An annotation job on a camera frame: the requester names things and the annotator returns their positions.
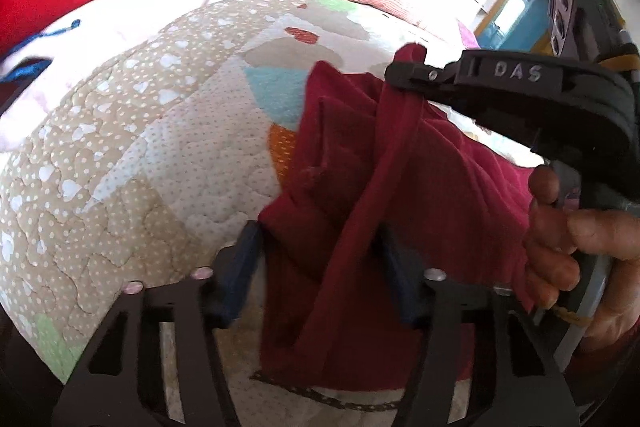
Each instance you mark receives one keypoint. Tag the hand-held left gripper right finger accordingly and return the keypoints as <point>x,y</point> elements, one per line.
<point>400,277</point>

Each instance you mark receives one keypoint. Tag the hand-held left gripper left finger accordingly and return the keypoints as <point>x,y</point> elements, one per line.
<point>240,267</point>

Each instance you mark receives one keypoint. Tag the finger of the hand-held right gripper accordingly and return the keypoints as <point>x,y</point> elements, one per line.
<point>420,72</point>

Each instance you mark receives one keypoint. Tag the dark red long-sleeve shirt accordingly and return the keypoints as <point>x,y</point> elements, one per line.
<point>350,207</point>

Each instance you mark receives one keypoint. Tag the person's right forearm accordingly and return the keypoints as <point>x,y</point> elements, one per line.
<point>600,369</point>

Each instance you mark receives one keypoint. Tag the person's right hand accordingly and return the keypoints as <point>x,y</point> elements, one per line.
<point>555,247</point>

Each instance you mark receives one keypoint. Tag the magenta cloth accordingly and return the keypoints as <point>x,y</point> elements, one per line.
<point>467,37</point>

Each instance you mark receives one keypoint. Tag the patchwork quilted bedspread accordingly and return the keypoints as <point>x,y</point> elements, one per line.
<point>125,132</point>

